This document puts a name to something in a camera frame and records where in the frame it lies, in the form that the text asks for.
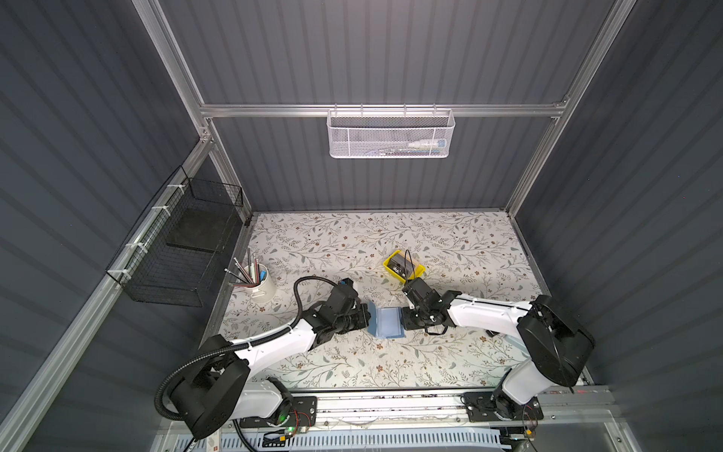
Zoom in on blue leather card holder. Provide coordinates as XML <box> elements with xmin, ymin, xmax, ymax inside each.
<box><xmin>367</xmin><ymin>302</ymin><xmax>405</xmax><ymax>339</ymax></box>

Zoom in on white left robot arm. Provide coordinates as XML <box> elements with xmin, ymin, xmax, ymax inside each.
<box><xmin>154</xmin><ymin>276</ymin><xmax>371</xmax><ymax>441</ymax></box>

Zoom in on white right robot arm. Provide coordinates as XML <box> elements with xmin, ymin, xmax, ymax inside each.
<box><xmin>401</xmin><ymin>278</ymin><xmax>595</xmax><ymax>420</ymax></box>

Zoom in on yellow plastic card tray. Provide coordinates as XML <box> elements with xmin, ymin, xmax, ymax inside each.
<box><xmin>382</xmin><ymin>250</ymin><xmax>426</xmax><ymax>284</ymax></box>

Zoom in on white pen cup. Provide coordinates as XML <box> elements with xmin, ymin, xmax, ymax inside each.
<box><xmin>245</xmin><ymin>264</ymin><xmax>277</xmax><ymax>302</ymax></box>

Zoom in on pens in cup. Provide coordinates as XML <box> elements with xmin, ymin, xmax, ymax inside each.
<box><xmin>223</xmin><ymin>250</ymin><xmax>268</xmax><ymax>288</ymax></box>

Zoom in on white tube in basket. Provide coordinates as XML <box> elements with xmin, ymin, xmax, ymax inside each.
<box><xmin>384</xmin><ymin>139</ymin><xmax>448</xmax><ymax>154</ymax></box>

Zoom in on black corrugated cable hose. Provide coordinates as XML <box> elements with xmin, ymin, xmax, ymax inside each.
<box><xmin>153</xmin><ymin>275</ymin><xmax>340</xmax><ymax>422</ymax></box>

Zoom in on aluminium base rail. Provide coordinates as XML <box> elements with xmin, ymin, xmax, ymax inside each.
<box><xmin>287</xmin><ymin>386</ymin><xmax>621</xmax><ymax>427</ymax></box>

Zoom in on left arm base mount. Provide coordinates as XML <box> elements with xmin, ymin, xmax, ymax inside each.
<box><xmin>239</xmin><ymin>395</ymin><xmax>318</xmax><ymax>429</ymax></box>

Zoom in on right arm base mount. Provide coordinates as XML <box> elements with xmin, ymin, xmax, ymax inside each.
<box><xmin>461</xmin><ymin>391</ymin><xmax>544</xmax><ymax>423</ymax></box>

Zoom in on white wire mesh basket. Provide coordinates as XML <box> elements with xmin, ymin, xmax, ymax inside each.
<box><xmin>326</xmin><ymin>107</ymin><xmax>456</xmax><ymax>159</ymax></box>

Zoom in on black wire mesh basket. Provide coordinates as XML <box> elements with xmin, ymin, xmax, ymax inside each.
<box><xmin>107</xmin><ymin>169</ymin><xmax>245</xmax><ymax>308</ymax></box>

